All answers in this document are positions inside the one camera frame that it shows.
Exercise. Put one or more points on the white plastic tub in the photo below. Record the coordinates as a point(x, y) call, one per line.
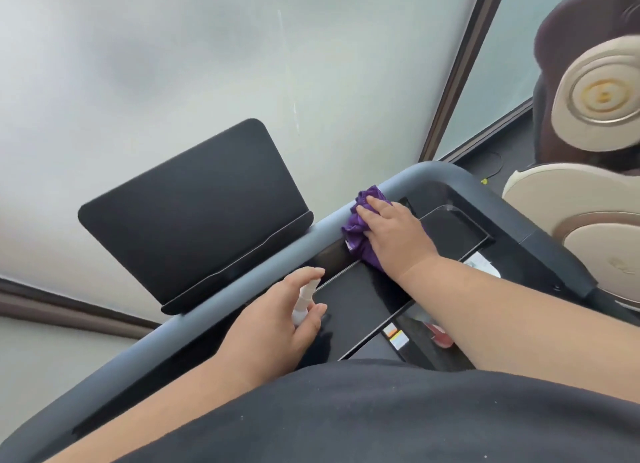
point(482, 263)

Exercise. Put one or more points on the person's right hand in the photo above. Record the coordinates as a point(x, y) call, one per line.
point(400, 238)

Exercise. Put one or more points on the beige upholstered chair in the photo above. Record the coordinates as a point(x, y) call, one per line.
point(590, 178)

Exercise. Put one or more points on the grey treadmill base with uprights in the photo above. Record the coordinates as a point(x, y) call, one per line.
point(425, 348)

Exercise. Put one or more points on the white spray bottle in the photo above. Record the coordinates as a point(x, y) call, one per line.
point(302, 310)

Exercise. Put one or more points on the purple microfibre cloth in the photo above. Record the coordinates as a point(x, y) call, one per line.
point(355, 228)

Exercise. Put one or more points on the person's left forearm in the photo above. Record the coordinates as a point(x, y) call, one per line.
point(150, 417)

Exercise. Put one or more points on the black shirt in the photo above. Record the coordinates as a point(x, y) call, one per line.
point(375, 417)

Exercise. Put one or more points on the person's left hand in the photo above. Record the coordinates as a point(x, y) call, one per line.
point(270, 338)

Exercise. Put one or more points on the person's right forearm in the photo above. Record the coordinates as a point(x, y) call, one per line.
point(525, 323)

